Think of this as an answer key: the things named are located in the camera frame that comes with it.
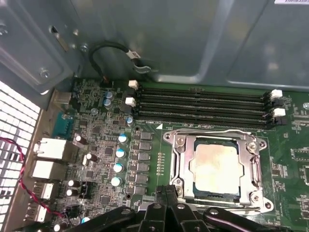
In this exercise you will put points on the green motherboard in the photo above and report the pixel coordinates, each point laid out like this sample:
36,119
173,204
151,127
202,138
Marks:
285,135

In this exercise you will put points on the teal rear port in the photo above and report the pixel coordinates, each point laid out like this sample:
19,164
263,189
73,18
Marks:
61,124

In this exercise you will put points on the black open PC case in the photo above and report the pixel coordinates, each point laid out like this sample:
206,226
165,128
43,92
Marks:
169,36

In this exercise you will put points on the blue top capacitor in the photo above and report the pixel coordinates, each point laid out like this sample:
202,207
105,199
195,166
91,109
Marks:
107,103
120,153
123,138
116,181
117,167
108,94
130,120

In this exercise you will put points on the RAM slot white clips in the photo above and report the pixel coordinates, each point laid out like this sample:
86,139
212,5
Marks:
202,91
202,109

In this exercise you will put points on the metal socket cover frame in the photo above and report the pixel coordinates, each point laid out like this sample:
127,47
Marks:
187,154

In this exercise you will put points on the silver rear port block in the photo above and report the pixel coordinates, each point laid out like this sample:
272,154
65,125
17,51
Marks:
44,189
53,148
38,212
46,169

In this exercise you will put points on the white case sticker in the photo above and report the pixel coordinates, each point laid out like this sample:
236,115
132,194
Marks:
292,2

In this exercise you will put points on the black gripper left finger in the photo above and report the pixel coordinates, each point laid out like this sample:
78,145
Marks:
160,195

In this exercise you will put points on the CPU socket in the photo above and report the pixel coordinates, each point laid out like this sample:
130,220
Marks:
168,137

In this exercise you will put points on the silver square CPU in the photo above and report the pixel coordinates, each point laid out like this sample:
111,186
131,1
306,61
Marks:
217,169

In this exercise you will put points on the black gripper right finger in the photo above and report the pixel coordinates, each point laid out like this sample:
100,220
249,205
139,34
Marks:
172,195

